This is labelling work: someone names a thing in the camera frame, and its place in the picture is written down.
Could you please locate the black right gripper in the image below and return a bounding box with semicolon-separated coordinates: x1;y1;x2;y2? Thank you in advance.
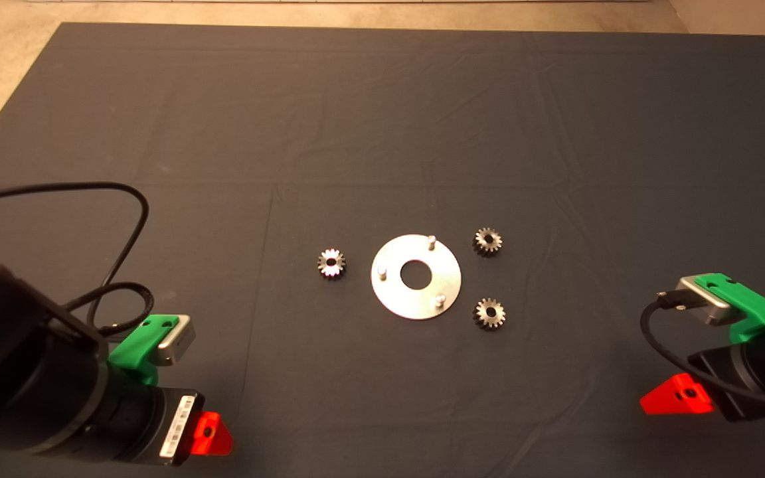
639;329;765;423

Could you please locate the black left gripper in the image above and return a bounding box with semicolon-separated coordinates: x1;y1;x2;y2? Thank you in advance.
114;387;234;467

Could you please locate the small steel planetary gear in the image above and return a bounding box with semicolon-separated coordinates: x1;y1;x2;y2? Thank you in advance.
317;248;347;280
473;297;507;331
472;227;503;258

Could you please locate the round metal carrier plate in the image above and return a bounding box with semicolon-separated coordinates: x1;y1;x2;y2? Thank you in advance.
371;234;462;321

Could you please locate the dark grey table cloth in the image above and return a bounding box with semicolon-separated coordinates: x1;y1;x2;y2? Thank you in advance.
0;22;765;478

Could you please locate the thin black right camera cable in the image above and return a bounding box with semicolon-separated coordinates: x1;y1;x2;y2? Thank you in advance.
640;289;765;418

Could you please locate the thin black camera cable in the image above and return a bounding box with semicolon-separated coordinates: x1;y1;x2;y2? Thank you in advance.
640;289;765;418
0;182;155;336

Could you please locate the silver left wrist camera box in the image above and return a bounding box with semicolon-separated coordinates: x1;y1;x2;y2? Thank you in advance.
157;315;196;366

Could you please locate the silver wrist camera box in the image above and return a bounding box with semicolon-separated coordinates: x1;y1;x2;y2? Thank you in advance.
157;315;196;366
675;275;732;327

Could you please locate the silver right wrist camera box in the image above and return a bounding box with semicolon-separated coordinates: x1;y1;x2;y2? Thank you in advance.
675;275;732;327

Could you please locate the green left camera mount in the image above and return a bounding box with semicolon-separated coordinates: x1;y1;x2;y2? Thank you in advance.
108;315;180;386

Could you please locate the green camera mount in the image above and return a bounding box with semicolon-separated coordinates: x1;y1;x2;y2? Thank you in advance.
108;315;180;386
691;273;765;345

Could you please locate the green right camera mount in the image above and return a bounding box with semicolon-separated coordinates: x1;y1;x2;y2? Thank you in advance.
691;273;765;345

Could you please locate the thin black left camera cable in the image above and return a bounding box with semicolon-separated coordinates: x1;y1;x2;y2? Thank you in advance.
0;182;155;336

